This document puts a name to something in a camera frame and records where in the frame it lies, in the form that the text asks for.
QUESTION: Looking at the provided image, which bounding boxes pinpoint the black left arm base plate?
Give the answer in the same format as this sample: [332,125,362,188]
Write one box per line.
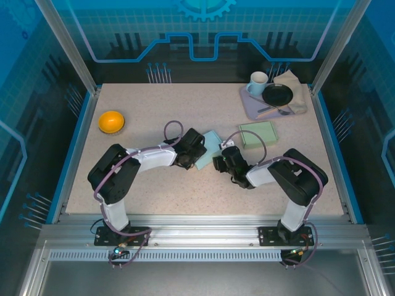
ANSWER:
[94,226,152,247]

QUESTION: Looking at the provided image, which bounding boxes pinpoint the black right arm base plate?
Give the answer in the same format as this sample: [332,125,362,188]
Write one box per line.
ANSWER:
[257,226,313,247]

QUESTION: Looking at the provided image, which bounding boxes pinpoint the light blue paper box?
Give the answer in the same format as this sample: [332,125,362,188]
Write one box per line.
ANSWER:
[194,129,222,171]

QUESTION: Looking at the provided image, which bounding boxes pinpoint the green paper box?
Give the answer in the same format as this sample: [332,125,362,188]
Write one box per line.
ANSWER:
[238,120,278,150]

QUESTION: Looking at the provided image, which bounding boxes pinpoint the lavender plastic tray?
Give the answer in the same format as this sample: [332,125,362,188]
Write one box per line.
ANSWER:
[239,82,309,120]

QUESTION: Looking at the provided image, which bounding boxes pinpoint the beige cloth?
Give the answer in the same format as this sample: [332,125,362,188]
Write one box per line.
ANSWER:
[273,69,309,115]

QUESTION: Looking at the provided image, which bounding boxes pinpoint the black round plate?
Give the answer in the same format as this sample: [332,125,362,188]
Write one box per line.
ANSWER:
[262,83,293,105]

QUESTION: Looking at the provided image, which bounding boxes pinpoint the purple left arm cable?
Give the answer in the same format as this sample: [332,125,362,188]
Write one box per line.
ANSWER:
[94,120,186,269]

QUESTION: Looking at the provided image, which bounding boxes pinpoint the silver fork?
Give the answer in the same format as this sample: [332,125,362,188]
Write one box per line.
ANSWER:
[248,94,293,116]

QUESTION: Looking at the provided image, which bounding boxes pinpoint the light blue mug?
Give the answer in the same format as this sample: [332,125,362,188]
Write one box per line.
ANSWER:
[245,71,269,96]

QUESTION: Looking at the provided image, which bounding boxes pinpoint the orange dome object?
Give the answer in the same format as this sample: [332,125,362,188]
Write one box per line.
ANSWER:
[98,110,126,135]

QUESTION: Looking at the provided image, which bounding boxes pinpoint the cable connector with LED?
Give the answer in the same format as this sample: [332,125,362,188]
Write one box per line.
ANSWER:
[288,246,310,257]
[111,242,130,257]

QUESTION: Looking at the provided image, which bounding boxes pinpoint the aluminium side rail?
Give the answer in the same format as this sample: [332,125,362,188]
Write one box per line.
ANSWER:
[310,89,352,223]
[51,89,99,224]

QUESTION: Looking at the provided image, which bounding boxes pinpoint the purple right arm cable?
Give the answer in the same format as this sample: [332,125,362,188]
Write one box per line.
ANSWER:
[223,129,325,269]

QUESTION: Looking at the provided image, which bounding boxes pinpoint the white slotted cable duct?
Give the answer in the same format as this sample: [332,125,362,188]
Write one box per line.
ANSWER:
[48,249,285,263]

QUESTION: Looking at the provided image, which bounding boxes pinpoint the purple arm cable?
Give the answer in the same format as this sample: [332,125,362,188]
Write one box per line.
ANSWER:
[223,129,325,269]
[94,120,186,269]

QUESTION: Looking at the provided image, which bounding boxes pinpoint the aluminium frame rail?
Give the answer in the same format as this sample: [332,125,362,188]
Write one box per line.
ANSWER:
[39,214,370,247]

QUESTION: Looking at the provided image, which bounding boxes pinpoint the aluminium corner post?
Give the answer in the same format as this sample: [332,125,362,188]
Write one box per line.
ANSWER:
[310,0,373,96]
[33,0,102,96]

